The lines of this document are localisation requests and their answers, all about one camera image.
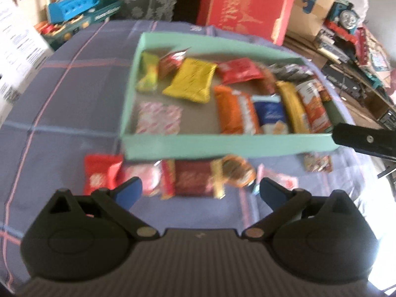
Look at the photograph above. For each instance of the brown cardboard box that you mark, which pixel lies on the brown cardboard box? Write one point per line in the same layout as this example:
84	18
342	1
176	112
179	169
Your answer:
312	9

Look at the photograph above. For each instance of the teal cardboard box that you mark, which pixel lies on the teal cardboard box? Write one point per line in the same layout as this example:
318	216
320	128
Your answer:
191	147

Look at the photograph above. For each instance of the red toy train carriage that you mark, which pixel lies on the red toy train carriage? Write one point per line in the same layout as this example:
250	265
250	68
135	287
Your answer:
369	46

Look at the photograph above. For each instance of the orange white snack packet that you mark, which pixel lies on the orange white snack packet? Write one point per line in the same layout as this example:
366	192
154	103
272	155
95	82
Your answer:
315	108

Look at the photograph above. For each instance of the silver snack packet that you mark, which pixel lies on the silver snack packet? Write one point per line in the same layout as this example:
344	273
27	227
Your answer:
290	71

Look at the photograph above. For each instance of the red orange small packet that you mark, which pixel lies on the red orange small packet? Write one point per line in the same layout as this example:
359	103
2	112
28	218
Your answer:
170	63

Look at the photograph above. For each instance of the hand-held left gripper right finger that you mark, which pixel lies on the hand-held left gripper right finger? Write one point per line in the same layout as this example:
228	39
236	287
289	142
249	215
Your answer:
269	191

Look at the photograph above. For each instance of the pink white patterned packet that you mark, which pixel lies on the pink white patterned packet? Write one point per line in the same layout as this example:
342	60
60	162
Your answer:
159	118

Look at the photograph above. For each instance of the pink white flat packet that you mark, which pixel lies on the pink white flat packet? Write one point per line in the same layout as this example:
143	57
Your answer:
278	178

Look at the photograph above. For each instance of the blue toy train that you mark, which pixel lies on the blue toy train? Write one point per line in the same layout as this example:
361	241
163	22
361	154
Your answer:
345	18

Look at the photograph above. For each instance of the dark red snack packet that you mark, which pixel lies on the dark red snack packet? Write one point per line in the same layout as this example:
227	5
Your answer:
193	178

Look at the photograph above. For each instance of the gold narrow snack packet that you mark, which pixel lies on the gold narrow snack packet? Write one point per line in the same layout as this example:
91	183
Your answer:
218	179

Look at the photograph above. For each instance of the orange brown round packet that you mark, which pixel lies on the orange brown round packet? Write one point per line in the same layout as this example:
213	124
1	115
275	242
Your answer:
239	170

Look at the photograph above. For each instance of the blue toy rack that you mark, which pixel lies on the blue toy rack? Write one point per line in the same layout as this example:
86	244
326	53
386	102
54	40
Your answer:
74	6

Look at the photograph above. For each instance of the small pink printed packet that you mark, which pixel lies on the small pink printed packet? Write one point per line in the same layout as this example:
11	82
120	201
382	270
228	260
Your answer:
318	163

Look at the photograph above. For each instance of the blue snack packet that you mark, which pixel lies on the blue snack packet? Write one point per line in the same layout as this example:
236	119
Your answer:
272	114

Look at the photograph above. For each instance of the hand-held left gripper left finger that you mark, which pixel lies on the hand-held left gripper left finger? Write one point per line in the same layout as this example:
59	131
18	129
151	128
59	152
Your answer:
130	191

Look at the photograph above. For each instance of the cluttered wooden shelf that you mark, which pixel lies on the cluttered wooden shelf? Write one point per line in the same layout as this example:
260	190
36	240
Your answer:
349	77

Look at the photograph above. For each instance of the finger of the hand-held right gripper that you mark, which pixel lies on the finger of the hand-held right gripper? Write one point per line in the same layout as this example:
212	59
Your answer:
388	172
365	138

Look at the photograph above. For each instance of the teal toy stove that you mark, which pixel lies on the teal toy stove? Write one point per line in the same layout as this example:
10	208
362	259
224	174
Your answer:
102	10

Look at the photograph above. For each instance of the clear orange sausage packet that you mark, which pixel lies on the clear orange sausage packet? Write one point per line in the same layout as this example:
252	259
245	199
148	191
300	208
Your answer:
267	80

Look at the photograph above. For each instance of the pink round snack packet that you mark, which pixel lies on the pink round snack packet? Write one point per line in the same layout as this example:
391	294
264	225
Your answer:
142	176

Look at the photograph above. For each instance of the red yellow narrow packet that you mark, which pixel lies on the red yellow narrow packet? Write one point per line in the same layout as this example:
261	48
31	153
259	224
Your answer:
167	179

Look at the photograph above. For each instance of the blue plaid cloth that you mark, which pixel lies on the blue plaid cloth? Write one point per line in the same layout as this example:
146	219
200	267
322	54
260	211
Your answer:
77	105

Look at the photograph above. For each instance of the green yellow snack packet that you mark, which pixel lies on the green yellow snack packet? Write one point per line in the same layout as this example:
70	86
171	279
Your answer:
148	74

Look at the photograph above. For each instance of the red gift box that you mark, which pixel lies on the red gift box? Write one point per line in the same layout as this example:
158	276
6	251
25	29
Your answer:
244	6

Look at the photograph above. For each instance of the gold snack bar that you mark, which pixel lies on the gold snack bar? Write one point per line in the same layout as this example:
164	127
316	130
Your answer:
294	108

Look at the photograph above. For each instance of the white printed paper board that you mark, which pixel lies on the white printed paper board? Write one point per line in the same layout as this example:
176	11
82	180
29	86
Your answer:
18	49

